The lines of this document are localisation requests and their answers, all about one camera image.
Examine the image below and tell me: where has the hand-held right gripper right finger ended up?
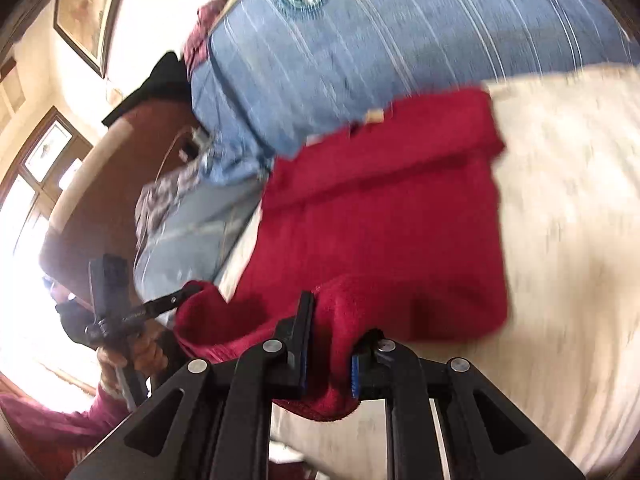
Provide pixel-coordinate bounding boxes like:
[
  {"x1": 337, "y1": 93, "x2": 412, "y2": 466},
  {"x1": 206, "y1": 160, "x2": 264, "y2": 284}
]
[{"x1": 350, "y1": 329, "x2": 586, "y2": 480}]

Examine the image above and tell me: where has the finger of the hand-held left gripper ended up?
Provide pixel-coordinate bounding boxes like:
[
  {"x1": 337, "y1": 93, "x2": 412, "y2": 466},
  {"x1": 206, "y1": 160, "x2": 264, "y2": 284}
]
[{"x1": 142, "y1": 282, "x2": 201, "y2": 318}]

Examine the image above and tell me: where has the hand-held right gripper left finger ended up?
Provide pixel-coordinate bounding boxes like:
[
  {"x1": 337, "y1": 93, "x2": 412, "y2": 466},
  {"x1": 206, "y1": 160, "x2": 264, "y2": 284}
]
[{"x1": 65, "y1": 290, "x2": 317, "y2": 480}]

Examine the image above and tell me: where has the red knit sweater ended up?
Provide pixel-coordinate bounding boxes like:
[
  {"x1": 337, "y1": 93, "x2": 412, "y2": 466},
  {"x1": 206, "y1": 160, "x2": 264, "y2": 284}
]
[{"x1": 172, "y1": 87, "x2": 511, "y2": 423}]

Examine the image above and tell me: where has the person's left forearm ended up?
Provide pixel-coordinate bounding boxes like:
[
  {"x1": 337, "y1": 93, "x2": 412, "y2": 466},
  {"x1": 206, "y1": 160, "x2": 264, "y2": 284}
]
[{"x1": 0, "y1": 380, "x2": 146, "y2": 461}]

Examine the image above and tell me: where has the person's left hand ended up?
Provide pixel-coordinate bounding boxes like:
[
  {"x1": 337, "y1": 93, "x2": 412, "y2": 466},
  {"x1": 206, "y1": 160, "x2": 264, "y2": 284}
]
[{"x1": 97, "y1": 330, "x2": 168, "y2": 386}]

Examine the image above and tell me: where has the light blue pillow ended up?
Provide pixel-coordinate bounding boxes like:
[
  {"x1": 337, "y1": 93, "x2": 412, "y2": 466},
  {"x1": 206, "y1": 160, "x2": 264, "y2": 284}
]
[{"x1": 135, "y1": 180, "x2": 266, "y2": 306}]

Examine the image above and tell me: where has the brown wooden headboard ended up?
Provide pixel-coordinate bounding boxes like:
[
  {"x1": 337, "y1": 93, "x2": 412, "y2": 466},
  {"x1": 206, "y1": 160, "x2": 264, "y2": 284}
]
[{"x1": 40, "y1": 97, "x2": 211, "y2": 306}]

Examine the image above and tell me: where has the grey patterned cloth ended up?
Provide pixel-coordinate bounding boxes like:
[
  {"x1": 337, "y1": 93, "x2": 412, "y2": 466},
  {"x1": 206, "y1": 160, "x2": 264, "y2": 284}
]
[{"x1": 135, "y1": 165, "x2": 206, "y2": 246}]

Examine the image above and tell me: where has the wooden framed window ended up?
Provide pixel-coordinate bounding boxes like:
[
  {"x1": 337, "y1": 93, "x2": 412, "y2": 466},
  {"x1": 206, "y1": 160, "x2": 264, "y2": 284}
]
[{"x1": 0, "y1": 105, "x2": 93, "y2": 241}]

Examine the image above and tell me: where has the black cloth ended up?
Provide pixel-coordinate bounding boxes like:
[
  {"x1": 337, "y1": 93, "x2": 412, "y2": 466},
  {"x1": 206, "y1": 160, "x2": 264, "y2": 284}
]
[{"x1": 101, "y1": 51, "x2": 193, "y2": 128}]

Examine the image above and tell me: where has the cream leaf-print bed sheet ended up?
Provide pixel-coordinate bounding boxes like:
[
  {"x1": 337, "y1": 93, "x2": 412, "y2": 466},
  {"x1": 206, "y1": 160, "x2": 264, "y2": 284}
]
[{"x1": 215, "y1": 67, "x2": 640, "y2": 476}]

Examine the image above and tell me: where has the dark red cloth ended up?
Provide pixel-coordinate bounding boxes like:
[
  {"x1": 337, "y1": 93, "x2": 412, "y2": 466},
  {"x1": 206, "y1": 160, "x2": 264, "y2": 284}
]
[{"x1": 182, "y1": 0, "x2": 231, "y2": 68}]

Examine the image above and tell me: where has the framed wall picture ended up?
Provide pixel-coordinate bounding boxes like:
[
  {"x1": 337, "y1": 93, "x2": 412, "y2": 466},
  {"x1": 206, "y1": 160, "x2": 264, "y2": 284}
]
[{"x1": 52, "y1": 0, "x2": 136, "y2": 78}]

